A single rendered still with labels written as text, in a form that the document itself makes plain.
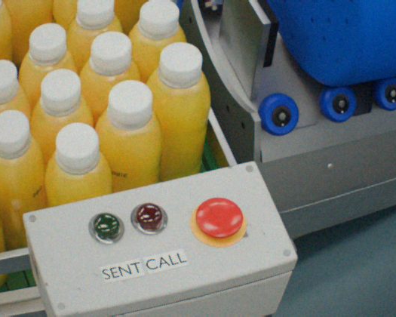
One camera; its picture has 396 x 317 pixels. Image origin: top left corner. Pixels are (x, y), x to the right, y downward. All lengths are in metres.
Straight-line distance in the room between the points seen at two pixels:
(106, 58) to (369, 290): 1.27
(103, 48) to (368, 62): 0.26
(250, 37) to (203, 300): 0.36
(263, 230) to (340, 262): 1.32
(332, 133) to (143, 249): 0.38
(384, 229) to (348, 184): 1.03
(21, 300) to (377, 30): 0.46
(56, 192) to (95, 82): 0.12
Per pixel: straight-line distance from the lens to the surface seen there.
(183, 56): 0.85
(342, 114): 1.00
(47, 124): 0.84
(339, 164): 1.06
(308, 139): 1.01
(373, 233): 2.10
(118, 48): 0.86
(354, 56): 0.89
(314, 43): 0.98
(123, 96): 0.82
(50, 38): 0.87
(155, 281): 0.69
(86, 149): 0.78
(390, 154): 1.10
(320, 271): 2.01
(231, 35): 1.04
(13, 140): 0.79
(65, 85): 0.83
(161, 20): 0.89
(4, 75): 0.84
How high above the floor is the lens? 1.70
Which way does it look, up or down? 53 degrees down
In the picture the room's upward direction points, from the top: 8 degrees clockwise
